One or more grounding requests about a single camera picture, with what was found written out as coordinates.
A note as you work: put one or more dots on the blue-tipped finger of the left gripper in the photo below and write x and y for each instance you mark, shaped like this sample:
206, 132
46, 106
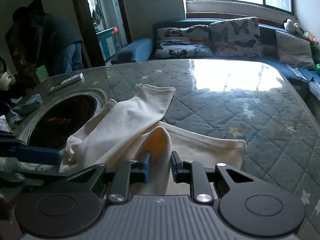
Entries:
11, 147

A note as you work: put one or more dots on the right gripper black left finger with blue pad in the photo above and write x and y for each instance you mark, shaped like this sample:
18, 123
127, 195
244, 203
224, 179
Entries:
115, 181

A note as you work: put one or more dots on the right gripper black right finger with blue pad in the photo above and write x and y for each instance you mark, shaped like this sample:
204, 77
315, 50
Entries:
199, 177

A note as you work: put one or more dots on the cream white garment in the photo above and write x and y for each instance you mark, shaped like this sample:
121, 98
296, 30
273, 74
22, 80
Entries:
125, 130

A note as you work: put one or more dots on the person in dark clothes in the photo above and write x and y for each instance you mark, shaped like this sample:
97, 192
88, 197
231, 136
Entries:
43, 39

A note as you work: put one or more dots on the crumpled blue grey cloth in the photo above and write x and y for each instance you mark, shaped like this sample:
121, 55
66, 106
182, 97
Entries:
19, 112

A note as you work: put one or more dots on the round black induction cooktop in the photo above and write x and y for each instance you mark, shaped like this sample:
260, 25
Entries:
59, 117

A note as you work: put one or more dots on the flat dark remote box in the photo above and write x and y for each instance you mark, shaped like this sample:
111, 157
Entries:
67, 82

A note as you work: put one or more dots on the left butterfly print pillow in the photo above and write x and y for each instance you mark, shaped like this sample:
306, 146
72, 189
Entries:
183, 43

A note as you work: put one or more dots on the butterfly print pillow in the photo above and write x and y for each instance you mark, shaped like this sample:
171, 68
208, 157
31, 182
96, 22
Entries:
183, 43
238, 37

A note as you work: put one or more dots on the blue sofa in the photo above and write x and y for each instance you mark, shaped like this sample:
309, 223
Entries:
305, 79

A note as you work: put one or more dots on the blue white cabinet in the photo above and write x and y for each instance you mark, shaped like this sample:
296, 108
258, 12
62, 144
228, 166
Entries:
108, 42

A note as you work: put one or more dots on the right butterfly print pillow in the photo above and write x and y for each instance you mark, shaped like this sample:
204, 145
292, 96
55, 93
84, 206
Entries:
238, 37

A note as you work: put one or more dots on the plain grey cushion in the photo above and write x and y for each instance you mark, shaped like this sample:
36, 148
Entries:
293, 50

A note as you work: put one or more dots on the white plush toy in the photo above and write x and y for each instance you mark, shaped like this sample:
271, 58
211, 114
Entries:
293, 27

